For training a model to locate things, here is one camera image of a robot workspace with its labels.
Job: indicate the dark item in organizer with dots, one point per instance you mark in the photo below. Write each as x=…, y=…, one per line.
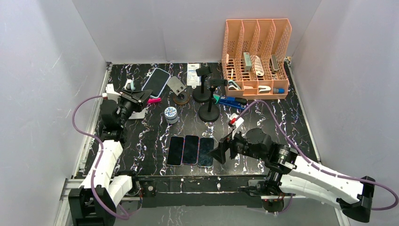
x=274, y=66

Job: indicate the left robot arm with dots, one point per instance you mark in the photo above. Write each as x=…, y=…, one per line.
x=96, y=202

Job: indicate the blue capped tube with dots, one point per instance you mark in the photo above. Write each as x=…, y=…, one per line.
x=278, y=91

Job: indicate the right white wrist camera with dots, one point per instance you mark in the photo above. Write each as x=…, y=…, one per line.
x=235, y=123

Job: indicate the white blister pack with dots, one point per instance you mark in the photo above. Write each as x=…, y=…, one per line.
x=193, y=79

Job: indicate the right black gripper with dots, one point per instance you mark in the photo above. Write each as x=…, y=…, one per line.
x=219, y=152

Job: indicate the blue stapler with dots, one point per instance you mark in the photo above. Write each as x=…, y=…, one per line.
x=236, y=102

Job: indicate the white teal clip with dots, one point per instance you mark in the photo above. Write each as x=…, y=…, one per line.
x=129, y=86

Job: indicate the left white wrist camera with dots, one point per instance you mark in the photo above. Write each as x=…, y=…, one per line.
x=110, y=93

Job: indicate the orange file organizer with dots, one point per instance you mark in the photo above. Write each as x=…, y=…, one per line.
x=259, y=37

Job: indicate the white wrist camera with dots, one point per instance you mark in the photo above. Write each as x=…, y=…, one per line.
x=110, y=93
x=235, y=123

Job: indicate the grey item in organizer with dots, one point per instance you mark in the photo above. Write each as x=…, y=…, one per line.
x=247, y=61

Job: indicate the white phone stand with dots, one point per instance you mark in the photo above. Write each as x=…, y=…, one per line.
x=138, y=115

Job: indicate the green small box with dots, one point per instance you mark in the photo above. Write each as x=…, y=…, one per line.
x=216, y=99

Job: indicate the purple smartphone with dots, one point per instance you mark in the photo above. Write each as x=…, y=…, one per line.
x=175, y=151

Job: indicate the black smartphone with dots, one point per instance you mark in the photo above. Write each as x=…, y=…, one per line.
x=190, y=151

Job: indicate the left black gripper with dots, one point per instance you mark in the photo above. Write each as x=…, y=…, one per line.
x=136, y=98

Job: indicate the pink marker pen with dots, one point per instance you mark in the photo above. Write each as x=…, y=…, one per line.
x=154, y=100

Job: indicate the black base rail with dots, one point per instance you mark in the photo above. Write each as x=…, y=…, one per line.
x=166, y=191

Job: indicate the light blue smartphone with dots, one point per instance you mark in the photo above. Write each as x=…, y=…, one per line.
x=156, y=82

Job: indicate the black phone stand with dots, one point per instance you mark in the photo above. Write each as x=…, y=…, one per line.
x=208, y=113
x=201, y=94

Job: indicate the white item in organizer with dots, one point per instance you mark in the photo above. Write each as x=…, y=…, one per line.
x=259, y=71

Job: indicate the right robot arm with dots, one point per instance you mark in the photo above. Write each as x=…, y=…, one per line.
x=290, y=173

